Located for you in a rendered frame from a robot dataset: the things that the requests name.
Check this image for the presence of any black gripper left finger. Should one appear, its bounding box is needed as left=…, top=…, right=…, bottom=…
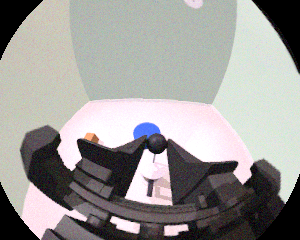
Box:
left=77, top=135, right=147, bottom=199

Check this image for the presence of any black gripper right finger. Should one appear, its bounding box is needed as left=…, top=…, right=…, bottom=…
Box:
left=166, top=137, right=239, bottom=205

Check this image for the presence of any glass coffee press with black knob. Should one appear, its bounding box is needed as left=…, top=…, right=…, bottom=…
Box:
left=138, top=133, right=169, bottom=197

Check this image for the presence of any orange-brown block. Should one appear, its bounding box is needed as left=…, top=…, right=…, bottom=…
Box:
left=83, top=132, right=99, bottom=143

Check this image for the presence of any blue cylinder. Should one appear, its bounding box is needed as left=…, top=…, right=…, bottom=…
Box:
left=133, top=123, right=161, bottom=139

